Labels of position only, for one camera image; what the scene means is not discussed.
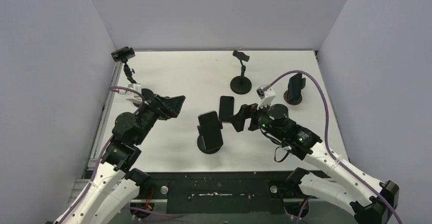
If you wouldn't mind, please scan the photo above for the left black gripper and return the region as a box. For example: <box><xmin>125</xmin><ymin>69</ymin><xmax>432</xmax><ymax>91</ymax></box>
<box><xmin>133</xmin><ymin>94</ymin><xmax>185</xmax><ymax>145</ymax></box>

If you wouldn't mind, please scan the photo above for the purple-edged black smartphone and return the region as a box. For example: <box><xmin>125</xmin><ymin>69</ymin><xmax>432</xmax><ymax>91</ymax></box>
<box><xmin>219</xmin><ymin>96</ymin><xmax>234</xmax><ymax>123</ymax></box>

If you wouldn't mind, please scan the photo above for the black smartphone white edge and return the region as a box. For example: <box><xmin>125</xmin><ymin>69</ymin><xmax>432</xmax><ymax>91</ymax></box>
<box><xmin>197</xmin><ymin>110</ymin><xmax>224</xmax><ymax>154</ymax></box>

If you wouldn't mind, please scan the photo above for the black round-base phone stand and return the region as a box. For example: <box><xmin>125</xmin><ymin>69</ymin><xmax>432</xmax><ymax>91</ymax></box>
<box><xmin>230</xmin><ymin>50</ymin><xmax>252</xmax><ymax>95</ymax></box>

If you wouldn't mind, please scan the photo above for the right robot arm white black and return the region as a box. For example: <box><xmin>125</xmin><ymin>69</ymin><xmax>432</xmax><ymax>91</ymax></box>
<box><xmin>228</xmin><ymin>104</ymin><xmax>399</xmax><ymax>223</ymax></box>

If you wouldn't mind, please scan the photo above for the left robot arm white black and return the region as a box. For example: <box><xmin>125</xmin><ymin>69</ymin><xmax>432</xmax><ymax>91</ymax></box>
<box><xmin>55</xmin><ymin>95</ymin><xmax>186</xmax><ymax>223</ymax></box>

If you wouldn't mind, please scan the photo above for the brown wooden round phone stand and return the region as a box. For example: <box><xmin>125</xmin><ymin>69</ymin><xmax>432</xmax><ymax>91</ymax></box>
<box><xmin>283</xmin><ymin>90</ymin><xmax>303</xmax><ymax>105</ymax></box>

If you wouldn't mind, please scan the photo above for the tall black tripod phone stand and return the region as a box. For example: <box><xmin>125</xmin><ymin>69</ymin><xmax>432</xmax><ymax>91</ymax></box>
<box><xmin>121</xmin><ymin>59</ymin><xmax>154</xmax><ymax>100</ymax></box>

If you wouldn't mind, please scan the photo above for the black phone in tall stand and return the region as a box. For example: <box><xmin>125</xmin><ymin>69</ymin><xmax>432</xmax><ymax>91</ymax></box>
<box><xmin>111</xmin><ymin>46</ymin><xmax>136</xmax><ymax>63</ymax></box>

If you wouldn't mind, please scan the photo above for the dark blue-edged smartphone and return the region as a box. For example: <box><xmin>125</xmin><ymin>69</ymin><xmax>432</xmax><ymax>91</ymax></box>
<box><xmin>288</xmin><ymin>73</ymin><xmax>306</xmax><ymax>96</ymax></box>

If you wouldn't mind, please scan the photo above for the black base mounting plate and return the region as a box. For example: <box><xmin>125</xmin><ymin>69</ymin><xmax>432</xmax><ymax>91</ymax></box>
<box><xmin>131</xmin><ymin>171</ymin><xmax>306</xmax><ymax>214</ymax></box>

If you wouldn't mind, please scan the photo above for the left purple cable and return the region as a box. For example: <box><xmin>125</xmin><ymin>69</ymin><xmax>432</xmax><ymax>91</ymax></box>
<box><xmin>53</xmin><ymin>86</ymin><xmax>146</xmax><ymax>224</ymax></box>

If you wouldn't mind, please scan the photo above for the purple cable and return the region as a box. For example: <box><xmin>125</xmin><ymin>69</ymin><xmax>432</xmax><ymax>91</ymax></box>
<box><xmin>261</xmin><ymin>70</ymin><xmax>402</xmax><ymax>224</ymax></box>
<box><xmin>53</xmin><ymin>86</ymin><xmax>146</xmax><ymax>224</ymax></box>

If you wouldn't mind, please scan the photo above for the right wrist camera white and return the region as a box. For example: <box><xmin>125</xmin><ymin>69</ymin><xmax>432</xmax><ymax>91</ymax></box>
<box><xmin>256</xmin><ymin>86</ymin><xmax>276</xmax><ymax>110</ymax></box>

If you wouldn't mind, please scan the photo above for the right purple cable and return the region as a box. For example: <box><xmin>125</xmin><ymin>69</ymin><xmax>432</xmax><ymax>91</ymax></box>
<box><xmin>261</xmin><ymin>70</ymin><xmax>402</xmax><ymax>224</ymax></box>

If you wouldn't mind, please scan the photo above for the aluminium frame rail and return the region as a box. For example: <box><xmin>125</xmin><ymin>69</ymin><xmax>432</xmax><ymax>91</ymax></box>
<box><xmin>65</xmin><ymin>63</ymin><xmax>123</xmax><ymax>217</ymax></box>

